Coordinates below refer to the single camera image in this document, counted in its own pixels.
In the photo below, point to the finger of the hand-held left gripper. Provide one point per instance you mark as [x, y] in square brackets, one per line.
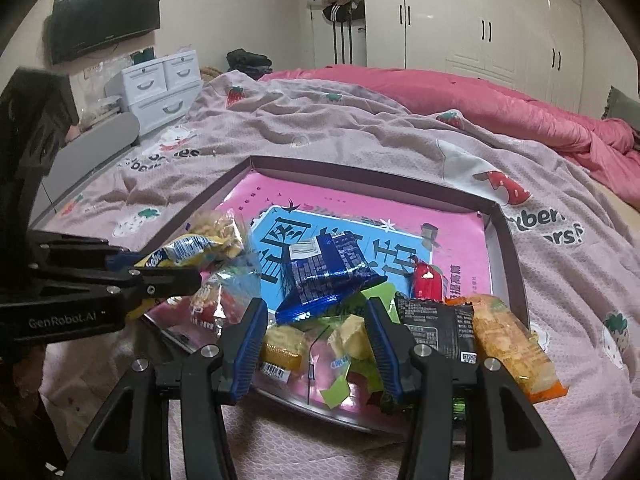
[160, 282]
[90, 257]

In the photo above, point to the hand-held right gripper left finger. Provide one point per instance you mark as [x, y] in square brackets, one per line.
[247, 350]

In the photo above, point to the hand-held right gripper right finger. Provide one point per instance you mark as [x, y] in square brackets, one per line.
[385, 355]

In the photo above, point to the green snack packet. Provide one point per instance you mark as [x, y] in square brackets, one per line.
[350, 342]

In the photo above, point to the yellow snack packet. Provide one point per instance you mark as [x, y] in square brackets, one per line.
[187, 250]

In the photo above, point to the clear red candy packet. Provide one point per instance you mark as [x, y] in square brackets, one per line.
[227, 300]

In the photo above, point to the black green pea packet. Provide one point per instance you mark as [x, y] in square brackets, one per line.
[440, 330]

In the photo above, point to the clear cracker snack packet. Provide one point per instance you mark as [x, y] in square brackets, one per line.
[220, 230]

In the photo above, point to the red snack packet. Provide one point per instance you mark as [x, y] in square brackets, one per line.
[427, 282]

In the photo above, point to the blue cookie packet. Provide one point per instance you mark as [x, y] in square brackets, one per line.
[325, 275]

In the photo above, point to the orange cracker packet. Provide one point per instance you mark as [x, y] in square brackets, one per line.
[510, 350]

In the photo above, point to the dark shallow box tray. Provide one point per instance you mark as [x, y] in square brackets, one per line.
[375, 172]

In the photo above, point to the grey bed footboard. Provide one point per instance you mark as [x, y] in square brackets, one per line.
[100, 145]

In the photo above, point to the pink and blue book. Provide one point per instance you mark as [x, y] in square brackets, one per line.
[460, 255]

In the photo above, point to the white drawer unit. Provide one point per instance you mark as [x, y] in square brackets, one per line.
[155, 95]

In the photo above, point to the yellow knitted cloth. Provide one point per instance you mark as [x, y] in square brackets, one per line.
[210, 74]

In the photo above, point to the dark clothes pile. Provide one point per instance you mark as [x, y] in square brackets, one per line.
[247, 62]

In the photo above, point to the pink duvet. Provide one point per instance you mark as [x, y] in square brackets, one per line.
[500, 110]

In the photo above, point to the beige bed sheet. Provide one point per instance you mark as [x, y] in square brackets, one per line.
[625, 205]

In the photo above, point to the grey padded headboard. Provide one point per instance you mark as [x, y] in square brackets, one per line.
[625, 105]

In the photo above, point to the white wardrobe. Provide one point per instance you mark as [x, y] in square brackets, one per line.
[475, 10]

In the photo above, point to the black wall television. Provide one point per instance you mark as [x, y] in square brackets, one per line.
[105, 15]

